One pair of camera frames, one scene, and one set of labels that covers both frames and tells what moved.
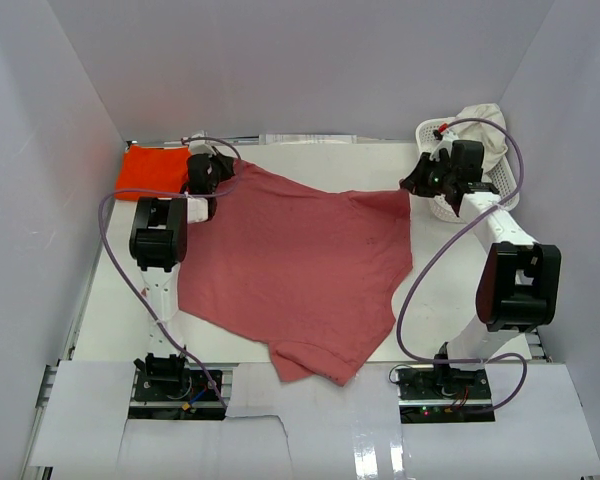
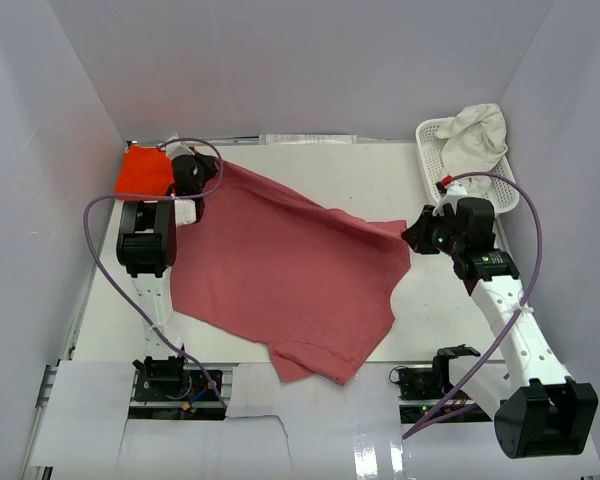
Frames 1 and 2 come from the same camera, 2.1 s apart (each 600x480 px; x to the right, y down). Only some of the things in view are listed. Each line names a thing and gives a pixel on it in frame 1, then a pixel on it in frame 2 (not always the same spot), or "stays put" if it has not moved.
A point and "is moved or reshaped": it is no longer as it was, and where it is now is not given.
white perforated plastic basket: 498,180 stays put
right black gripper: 414,183 -> 417,235
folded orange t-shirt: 148,170 stays put
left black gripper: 224,162 -> 207,163
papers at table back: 305,139 stays put
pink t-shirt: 308,271 is moved or reshaped
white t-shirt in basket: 492,135 stays put
